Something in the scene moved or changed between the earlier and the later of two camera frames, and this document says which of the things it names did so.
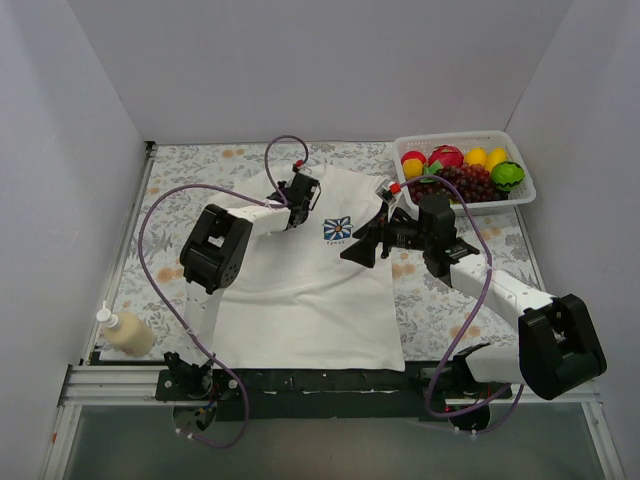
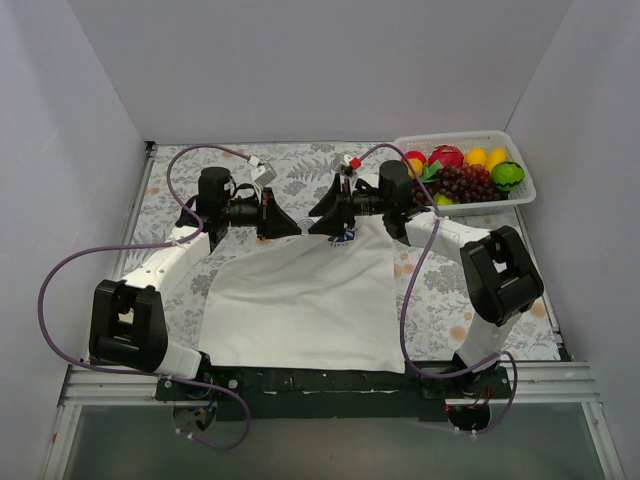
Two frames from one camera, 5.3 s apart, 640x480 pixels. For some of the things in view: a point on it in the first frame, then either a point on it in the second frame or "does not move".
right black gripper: (379, 237) → (341, 208)
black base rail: (273, 391) does not move
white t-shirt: (307, 305) does not move
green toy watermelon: (507, 175) does not move
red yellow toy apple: (413, 164) does not move
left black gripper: (305, 195) → (266, 213)
